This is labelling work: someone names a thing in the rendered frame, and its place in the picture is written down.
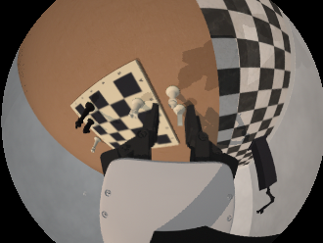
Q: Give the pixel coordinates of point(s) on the white rook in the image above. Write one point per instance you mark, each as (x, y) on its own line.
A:
(137, 104)

